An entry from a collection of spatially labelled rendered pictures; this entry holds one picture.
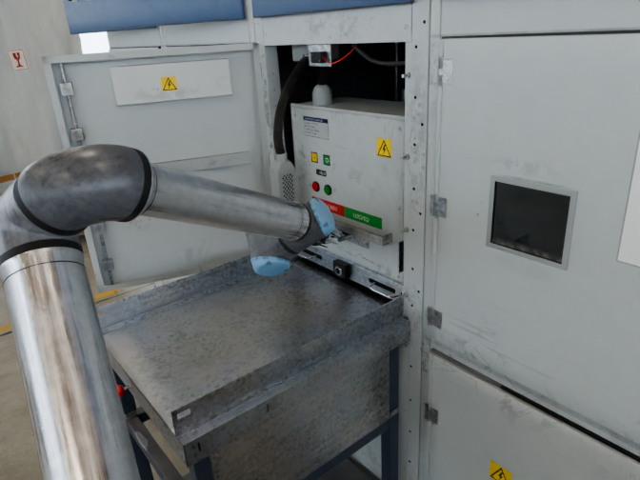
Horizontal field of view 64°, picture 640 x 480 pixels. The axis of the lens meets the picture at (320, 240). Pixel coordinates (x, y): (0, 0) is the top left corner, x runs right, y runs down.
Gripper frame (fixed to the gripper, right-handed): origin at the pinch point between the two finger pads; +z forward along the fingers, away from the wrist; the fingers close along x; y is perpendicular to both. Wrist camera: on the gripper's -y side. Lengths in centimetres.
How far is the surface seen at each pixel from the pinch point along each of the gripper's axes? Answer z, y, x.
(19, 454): -28, -106, -135
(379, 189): -3.6, 13.7, 17.0
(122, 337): -44, -21, -46
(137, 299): -39, -29, -37
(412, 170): -12.1, 29.4, 22.6
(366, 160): -7.2, 8.5, 23.3
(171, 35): -27, -98, 52
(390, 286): 9.2, 19.3, -7.9
